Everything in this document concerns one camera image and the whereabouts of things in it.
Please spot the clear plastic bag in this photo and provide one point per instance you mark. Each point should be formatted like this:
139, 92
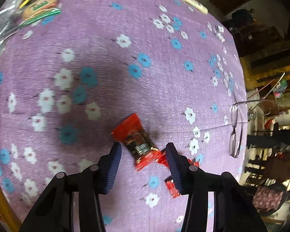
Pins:
8, 17

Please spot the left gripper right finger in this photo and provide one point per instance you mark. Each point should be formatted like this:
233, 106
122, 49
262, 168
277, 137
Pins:
191, 181

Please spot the purple floral tablecloth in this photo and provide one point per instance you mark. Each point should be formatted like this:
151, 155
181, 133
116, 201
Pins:
67, 81

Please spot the round biscuit green packet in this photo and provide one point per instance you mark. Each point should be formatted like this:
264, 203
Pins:
39, 9

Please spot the yellow tray with white bottom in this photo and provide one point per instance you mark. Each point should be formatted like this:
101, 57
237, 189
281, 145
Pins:
8, 218

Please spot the red black candy packet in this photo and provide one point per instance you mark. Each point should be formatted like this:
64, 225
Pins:
131, 133

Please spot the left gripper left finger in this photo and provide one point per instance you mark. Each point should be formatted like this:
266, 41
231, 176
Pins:
97, 180

